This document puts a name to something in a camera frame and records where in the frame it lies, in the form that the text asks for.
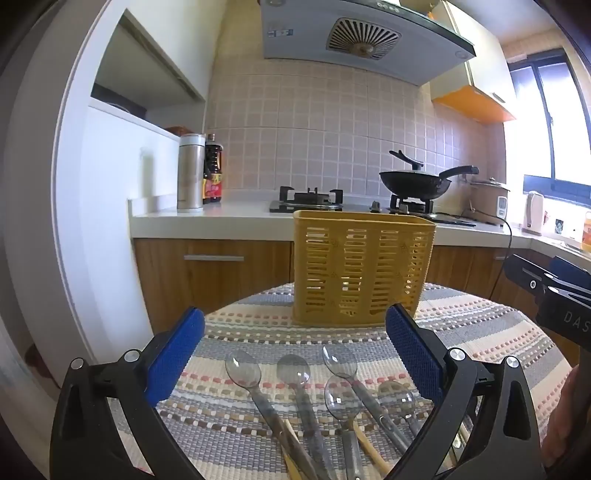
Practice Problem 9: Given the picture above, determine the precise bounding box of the black wok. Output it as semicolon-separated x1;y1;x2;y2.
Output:
379;165;479;200

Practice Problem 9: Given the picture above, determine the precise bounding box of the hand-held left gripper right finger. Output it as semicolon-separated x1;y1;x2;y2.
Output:
385;302;549;480

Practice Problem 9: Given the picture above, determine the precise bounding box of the black power cable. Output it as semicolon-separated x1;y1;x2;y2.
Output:
436;210;513;298

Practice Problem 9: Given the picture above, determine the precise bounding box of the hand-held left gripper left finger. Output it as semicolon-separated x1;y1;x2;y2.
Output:
50;306;206;480

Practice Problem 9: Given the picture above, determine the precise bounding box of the dark framed window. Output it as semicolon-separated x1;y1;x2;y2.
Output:
507;46;591;200

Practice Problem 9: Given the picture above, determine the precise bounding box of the black gas stove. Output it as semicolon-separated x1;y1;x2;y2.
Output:
270;186;477;228

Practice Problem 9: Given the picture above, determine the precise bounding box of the white electric kettle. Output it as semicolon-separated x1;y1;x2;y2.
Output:
525;191;546;234

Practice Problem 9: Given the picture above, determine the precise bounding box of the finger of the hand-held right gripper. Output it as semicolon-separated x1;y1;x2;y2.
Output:
544;255;591;301
502;253;555;303

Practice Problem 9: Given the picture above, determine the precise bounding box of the dark flat pan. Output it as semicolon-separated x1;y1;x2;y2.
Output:
91;84;148;117

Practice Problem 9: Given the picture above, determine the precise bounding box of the wooden base cabinet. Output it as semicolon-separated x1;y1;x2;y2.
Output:
133;237;580;365

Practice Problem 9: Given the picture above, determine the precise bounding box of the dark soy sauce bottle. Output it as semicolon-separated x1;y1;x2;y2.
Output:
203;134;224;205

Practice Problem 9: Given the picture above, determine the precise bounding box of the wooden chopstick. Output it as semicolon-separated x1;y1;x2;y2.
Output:
351;422;392;478
281;418;303;480

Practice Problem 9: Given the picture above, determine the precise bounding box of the stainless steel thermos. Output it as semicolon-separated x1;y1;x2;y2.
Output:
177;133;207;212

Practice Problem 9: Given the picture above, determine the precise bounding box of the white tall shelf cabinet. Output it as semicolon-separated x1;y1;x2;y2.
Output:
51;0;232;416

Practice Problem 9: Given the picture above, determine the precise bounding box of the black spatula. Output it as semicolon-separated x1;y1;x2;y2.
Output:
389;150;424;170

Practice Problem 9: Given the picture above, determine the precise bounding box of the grey range hood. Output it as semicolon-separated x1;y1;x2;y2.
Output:
259;0;476;86

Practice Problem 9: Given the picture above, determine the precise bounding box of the yellow plastic slotted basket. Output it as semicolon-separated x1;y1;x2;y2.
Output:
292;210;437;328

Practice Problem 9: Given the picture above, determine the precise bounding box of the orange wall cabinet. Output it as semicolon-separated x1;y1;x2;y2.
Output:
429;0;517;124

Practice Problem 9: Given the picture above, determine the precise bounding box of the beige rice cooker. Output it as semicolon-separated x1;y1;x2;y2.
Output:
470;178;511;226

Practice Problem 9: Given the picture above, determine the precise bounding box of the clear plastic spoon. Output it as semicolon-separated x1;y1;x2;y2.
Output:
324;375;363;480
225;349;319;480
322;344;411;455
378;381;423;437
276;354;335;480

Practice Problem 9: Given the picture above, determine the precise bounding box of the striped woven table mat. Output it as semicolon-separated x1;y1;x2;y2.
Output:
106;281;575;480

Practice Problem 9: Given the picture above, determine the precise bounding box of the person's right hand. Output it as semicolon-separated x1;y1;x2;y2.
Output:
540;364;591;469

